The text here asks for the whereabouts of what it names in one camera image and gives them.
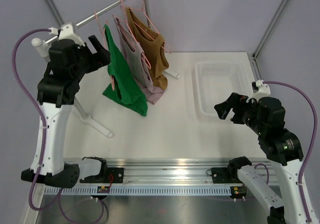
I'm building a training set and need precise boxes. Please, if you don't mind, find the mauve tank top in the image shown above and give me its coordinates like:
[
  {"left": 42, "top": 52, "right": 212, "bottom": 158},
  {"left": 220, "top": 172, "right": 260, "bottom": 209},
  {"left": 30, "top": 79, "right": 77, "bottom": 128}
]
[{"left": 116, "top": 25, "right": 165, "bottom": 105}]

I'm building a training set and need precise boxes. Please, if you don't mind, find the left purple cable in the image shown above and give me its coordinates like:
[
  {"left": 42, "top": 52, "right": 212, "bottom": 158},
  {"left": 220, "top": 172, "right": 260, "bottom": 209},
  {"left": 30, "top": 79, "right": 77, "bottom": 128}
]
[{"left": 12, "top": 28, "right": 109, "bottom": 224}]

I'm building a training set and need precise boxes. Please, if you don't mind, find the white plastic basket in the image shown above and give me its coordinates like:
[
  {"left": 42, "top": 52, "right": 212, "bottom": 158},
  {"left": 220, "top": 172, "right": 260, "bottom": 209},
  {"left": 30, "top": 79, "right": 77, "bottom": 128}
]
[{"left": 195, "top": 61, "right": 253, "bottom": 118}]

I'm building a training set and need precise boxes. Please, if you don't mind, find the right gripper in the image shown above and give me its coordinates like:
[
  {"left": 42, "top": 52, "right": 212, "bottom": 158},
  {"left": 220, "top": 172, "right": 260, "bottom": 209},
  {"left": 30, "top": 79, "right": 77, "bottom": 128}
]
[{"left": 214, "top": 92, "right": 266, "bottom": 135}]

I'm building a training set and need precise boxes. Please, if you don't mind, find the black mounting plate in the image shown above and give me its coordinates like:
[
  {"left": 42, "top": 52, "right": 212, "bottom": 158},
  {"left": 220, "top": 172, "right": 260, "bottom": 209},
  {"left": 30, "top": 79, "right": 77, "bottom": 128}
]
[
  {"left": 79, "top": 167, "right": 125, "bottom": 184},
  {"left": 206, "top": 167, "right": 242, "bottom": 184}
]

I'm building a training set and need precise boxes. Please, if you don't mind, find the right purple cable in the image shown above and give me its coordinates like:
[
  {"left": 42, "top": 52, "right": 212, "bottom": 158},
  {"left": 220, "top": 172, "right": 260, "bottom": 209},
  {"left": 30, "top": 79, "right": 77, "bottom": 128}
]
[{"left": 254, "top": 80, "right": 316, "bottom": 222}]

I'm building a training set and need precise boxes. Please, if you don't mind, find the clothes rack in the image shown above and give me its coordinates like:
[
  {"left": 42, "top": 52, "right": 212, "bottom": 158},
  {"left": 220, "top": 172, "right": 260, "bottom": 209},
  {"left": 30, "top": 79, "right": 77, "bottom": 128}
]
[{"left": 30, "top": 0, "right": 182, "bottom": 138}]

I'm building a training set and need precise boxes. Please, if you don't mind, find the green tank top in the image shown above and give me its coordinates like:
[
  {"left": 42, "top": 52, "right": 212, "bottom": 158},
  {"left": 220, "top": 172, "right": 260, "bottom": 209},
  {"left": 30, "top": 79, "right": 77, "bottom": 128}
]
[{"left": 102, "top": 24, "right": 148, "bottom": 116}]

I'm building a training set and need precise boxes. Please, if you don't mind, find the frame post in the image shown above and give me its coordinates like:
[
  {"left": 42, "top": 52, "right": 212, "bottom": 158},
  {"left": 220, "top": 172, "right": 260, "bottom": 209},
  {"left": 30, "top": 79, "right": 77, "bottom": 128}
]
[
  {"left": 251, "top": 0, "right": 300, "bottom": 59},
  {"left": 44, "top": 0, "right": 64, "bottom": 26}
]

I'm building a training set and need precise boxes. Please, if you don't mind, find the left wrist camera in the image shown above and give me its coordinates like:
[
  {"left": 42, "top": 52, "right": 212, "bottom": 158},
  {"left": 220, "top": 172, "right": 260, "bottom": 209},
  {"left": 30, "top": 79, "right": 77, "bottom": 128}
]
[{"left": 49, "top": 23, "right": 85, "bottom": 46}]

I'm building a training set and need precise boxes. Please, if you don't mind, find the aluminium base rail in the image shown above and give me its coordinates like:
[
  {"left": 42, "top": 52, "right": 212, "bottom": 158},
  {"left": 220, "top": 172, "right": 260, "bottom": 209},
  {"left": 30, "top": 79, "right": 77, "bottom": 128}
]
[{"left": 34, "top": 158, "right": 276, "bottom": 184}]

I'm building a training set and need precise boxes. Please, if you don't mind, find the purple cable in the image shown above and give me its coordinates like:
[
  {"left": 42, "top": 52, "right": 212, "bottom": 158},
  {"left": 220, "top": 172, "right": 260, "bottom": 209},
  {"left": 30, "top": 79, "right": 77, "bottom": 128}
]
[
  {"left": 12, "top": 28, "right": 109, "bottom": 224},
  {"left": 254, "top": 80, "right": 316, "bottom": 222}
]

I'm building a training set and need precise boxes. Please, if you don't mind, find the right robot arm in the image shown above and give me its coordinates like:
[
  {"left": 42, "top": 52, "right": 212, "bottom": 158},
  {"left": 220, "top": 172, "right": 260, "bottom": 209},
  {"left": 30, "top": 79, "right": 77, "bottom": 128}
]
[{"left": 214, "top": 93, "right": 320, "bottom": 223}]

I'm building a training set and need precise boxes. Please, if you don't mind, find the pink hanger of brown top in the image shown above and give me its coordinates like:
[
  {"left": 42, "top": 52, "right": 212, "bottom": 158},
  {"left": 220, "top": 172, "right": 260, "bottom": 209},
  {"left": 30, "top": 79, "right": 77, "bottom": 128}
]
[{"left": 132, "top": 0, "right": 172, "bottom": 54}]

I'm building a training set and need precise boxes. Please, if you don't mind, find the brown tank top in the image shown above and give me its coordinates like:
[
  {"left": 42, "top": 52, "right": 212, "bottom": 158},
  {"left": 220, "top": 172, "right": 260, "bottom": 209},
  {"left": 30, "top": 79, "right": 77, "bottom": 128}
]
[{"left": 125, "top": 7, "right": 169, "bottom": 90}]

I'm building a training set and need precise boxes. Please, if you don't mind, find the right frame post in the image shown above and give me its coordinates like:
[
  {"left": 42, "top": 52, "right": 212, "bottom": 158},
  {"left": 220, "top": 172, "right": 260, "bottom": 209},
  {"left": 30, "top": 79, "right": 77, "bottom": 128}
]
[{"left": 251, "top": 0, "right": 300, "bottom": 59}]

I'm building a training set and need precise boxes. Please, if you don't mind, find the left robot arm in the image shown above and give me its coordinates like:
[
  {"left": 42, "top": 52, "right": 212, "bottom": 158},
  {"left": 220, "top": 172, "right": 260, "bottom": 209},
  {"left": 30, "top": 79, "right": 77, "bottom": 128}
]
[{"left": 21, "top": 35, "right": 110, "bottom": 188}]

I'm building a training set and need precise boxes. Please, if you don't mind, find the pink hanger of green top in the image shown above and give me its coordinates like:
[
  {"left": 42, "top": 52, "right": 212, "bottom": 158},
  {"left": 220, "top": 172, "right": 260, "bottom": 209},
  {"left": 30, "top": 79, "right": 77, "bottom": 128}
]
[{"left": 94, "top": 11, "right": 115, "bottom": 91}]

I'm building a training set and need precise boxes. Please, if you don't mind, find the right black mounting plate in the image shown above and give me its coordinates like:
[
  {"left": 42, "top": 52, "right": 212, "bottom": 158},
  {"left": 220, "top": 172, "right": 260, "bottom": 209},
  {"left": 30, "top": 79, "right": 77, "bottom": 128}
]
[{"left": 206, "top": 167, "right": 242, "bottom": 184}]

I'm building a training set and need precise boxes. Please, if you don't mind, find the white slotted cable duct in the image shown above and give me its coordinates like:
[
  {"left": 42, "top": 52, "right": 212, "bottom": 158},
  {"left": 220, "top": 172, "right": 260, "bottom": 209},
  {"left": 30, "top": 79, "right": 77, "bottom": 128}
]
[{"left": 43, "top": 185, "right": 233, "bottom": 195}]

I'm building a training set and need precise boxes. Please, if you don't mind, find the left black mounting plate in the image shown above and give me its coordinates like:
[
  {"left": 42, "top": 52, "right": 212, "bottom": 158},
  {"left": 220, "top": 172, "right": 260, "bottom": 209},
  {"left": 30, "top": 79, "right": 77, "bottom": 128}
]
[{"left": 79, "top": 167, "right": 125, "bottom": 184}]

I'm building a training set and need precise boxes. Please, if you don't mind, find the left frame post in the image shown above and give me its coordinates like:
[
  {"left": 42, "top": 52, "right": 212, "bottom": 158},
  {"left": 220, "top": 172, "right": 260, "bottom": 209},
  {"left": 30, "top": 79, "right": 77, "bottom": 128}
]
[{"left": 44, "top": 0, "right": 64, "bottom": 26}]

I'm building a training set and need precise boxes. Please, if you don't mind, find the pink hanger of mauve top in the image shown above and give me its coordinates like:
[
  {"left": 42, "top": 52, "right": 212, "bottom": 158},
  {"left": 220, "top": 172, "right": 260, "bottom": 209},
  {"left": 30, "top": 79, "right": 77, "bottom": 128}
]
[{"left": 111, "top": 14, "right": 152, "bottom": 70}]

